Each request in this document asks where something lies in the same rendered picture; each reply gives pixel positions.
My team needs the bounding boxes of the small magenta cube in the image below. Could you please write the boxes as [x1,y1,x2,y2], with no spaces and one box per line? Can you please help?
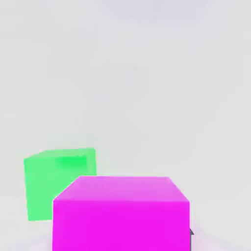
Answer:
[52,176,191,251]

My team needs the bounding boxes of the small green cube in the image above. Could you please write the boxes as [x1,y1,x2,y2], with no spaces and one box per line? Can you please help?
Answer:
[23,147,97,222]

